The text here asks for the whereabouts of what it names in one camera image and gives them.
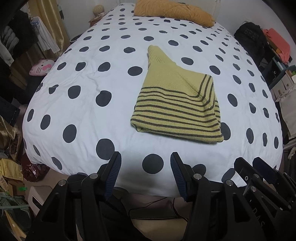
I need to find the yellow striped knit sweater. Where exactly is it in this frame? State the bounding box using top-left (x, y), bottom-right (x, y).
top-left (130, 45), bottom-right (224, 143)

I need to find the gold curtain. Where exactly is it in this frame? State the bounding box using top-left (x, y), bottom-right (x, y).
top-left (28, 0), bottom-right (70, 55)

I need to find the hanging clothes rack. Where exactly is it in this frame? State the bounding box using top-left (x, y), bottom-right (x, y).
top-left (0, 9), bottom-right (61, 121)

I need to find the white drawer cabinet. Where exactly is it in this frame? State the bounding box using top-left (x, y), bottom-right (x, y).
top-left (270, 70), bottom-right (295, 102)

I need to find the black backpack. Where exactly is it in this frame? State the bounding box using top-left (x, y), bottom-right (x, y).
top-left (234, 22), bottom-right (269, 66)

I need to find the mustard yellow pillow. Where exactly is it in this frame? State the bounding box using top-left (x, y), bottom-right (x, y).
top-left (134, 0), bottom-right (215, 27)

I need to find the pink cat plush cushion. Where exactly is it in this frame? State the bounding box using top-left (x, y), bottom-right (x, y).
top-left (29, 59), bottom-right (55, 76)

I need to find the orange folded cloth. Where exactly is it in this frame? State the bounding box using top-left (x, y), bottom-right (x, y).
top-left (262, 28), bottom-right (290, 64)

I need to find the beige round plush toy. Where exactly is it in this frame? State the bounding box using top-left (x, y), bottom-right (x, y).
top-left (89, 4), bottom-right (105, 27)

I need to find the white polka dot duvet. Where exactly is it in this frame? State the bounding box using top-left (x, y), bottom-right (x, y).
top-left (23, 3), bottom-right (282, 197)

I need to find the red plastic bag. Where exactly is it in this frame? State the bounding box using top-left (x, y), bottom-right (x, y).
top-left (21, 153), bottom-right (50, 182)

